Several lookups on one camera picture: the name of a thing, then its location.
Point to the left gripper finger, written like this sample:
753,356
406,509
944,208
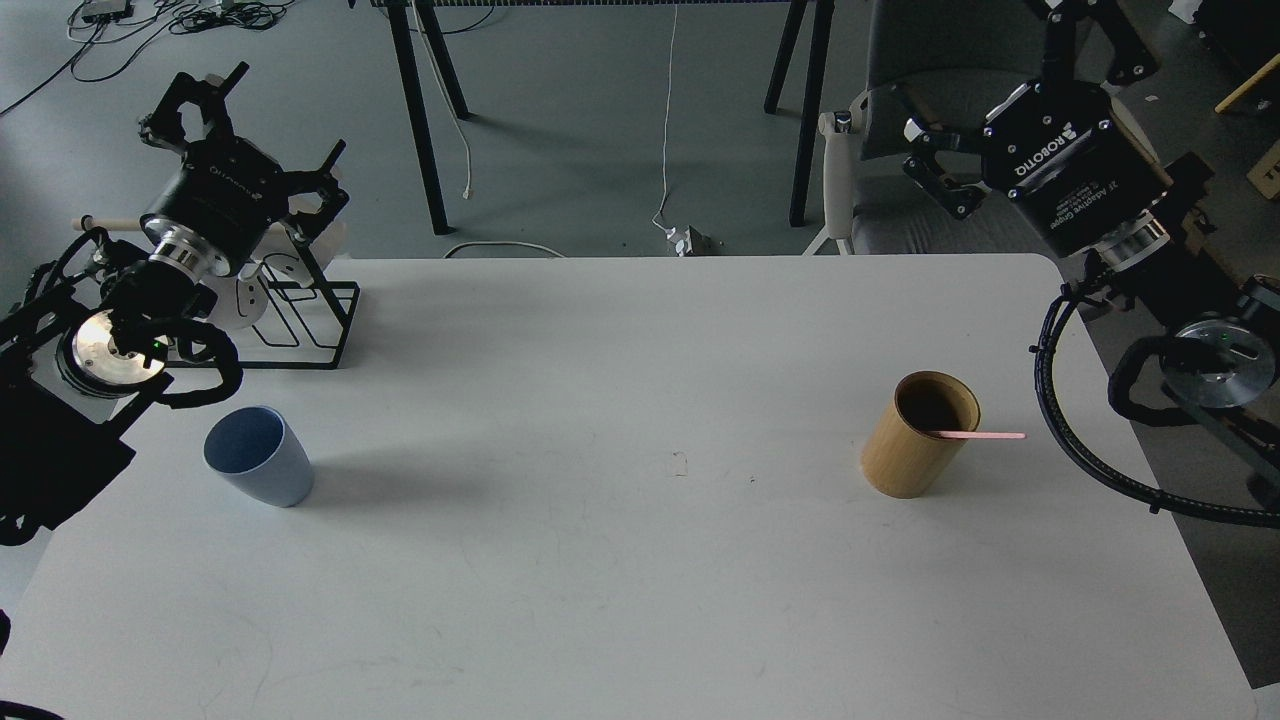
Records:
163,128
308,225

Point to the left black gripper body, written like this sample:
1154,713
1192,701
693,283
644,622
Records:
227,193

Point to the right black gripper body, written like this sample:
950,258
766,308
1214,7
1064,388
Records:
1069,163

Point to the pink chopstick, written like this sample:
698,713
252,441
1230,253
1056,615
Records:
964,435

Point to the blue cup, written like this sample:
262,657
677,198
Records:
256,450

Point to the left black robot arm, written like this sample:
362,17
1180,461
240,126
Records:
63,431

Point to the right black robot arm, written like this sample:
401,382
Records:
1215,356

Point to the white mug rear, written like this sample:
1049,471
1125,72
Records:
284,255

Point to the white mug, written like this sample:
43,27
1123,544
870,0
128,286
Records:
284,255
240,300

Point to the white mug front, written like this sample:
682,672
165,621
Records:
240,300

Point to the grey office chair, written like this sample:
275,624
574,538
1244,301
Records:
936,69

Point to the wooden stick right edge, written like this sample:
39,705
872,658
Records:
1246,87

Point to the cardboard box right edge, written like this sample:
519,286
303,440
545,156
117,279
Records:
1264,175

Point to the bamboo cylinder holder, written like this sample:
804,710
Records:
903,457

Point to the white power plug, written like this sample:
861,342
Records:
688,242

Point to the black wire mug rack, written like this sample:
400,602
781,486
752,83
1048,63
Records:
300,320

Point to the black table frame legs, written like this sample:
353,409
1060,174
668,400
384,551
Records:
572,68

